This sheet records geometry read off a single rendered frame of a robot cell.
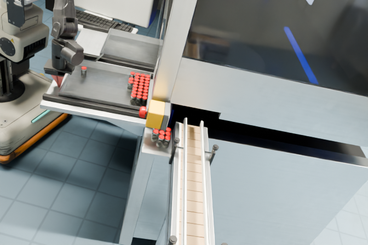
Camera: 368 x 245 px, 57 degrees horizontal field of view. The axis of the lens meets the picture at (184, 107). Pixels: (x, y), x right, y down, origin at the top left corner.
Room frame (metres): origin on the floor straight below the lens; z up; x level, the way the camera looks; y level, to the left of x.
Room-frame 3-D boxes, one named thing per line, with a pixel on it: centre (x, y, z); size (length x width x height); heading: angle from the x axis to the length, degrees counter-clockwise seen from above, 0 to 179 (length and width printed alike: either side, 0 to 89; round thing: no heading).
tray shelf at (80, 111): (1.30, 0.34, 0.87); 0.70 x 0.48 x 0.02; 10
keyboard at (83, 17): (1.79, 0.63, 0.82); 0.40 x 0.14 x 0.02; 90
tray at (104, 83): (1.13, 0.33, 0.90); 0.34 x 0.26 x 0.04; 101
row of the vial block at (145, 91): (1.16, 0.18, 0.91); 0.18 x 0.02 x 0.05; 11
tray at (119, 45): (1.48, 0.30, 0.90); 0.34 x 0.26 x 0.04; 100
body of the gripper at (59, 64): (1.03, 0.50, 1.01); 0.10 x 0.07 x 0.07; 101
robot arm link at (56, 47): (1.03, 0.49, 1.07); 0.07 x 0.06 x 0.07; 64
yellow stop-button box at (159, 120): (0.92, 0.08, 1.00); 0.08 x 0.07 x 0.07; 100
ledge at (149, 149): (0.91, 0.04, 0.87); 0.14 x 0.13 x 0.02; 100
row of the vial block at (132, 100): (1.15, 0.22, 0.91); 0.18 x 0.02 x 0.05; 11
